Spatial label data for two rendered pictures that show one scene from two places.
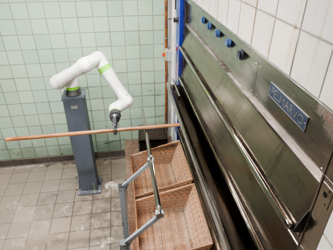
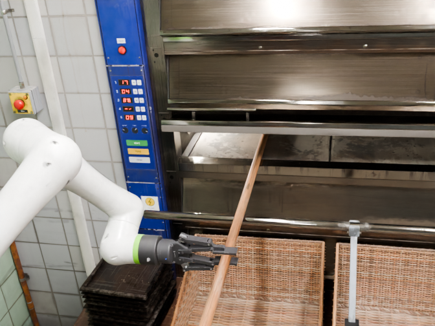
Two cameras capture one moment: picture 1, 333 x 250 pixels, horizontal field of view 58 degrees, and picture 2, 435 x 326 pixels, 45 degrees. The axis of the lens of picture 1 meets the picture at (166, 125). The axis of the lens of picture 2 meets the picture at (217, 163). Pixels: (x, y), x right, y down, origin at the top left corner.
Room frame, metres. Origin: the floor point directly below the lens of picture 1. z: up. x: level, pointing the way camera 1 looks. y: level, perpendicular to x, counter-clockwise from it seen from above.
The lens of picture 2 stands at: (1.48, 1.58, 2.16)
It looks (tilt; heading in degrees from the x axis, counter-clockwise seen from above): 27 degrees down; 293
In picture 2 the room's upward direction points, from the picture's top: 5 degrees counter-clockwise
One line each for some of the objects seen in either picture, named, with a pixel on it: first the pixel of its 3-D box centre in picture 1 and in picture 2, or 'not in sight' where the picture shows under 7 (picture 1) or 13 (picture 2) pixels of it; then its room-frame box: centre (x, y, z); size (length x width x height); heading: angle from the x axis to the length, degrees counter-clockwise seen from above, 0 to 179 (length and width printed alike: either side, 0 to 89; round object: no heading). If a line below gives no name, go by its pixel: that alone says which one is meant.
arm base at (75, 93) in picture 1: (74, 88); not in sight; (2.66, 0.90, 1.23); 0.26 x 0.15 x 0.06; 9
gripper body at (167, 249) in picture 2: (115, 119); (175, 251); (2.13, 0.42, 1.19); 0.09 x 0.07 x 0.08; 8
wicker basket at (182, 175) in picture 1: (159, 172); (251, 299); (2.02, 0.06, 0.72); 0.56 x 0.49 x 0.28; 9
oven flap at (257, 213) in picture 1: (214, 124); (418, 77); (1.49, -0.28, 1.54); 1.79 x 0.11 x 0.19; 8
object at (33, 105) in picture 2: (168, 54); (25, 99); (2.97, -0.02, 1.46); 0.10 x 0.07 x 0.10; 8
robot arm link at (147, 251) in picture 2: (115, 115); (153, 249); (2.20, 0.43, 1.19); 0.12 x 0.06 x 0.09; 98
